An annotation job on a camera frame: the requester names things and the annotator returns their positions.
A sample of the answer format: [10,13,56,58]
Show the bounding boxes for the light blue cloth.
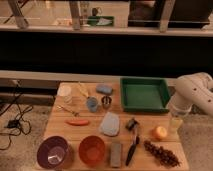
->
[99,112,120,137]

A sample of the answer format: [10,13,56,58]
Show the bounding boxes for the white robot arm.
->
[167,72,213,132]

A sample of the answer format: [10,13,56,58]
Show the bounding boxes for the dark grape bunch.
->
[144,140,180,167]

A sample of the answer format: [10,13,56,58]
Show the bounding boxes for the clear plastic cup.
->
[57,85,72,103]

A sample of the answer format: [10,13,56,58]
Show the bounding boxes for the orange plastic bowl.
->
[78,135,106,167]

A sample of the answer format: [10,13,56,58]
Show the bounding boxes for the green plastic tray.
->
[120,77,170,113]

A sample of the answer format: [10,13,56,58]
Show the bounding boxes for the purple plastic bowl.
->
[37,136,73,170]

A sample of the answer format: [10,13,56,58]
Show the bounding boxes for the blue grey sponge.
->
[96,84,113,95]

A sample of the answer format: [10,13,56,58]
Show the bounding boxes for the blue paper cup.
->
[86,97,98,113]

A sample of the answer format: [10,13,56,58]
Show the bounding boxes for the orange yellow apple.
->
[153,126,168,140]

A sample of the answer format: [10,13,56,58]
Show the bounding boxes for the wooden spoon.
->
[78,82,90,98]

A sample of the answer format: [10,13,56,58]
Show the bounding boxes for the black handled brush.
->
[125,118,140,166]

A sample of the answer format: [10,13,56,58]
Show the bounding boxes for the green box on shelf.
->
[87,16,114,26]

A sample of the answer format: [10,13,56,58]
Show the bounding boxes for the grey sponge block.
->
[110,142,122,168]

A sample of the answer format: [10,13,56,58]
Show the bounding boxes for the black cable and adapter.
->
[0,79,34,151]

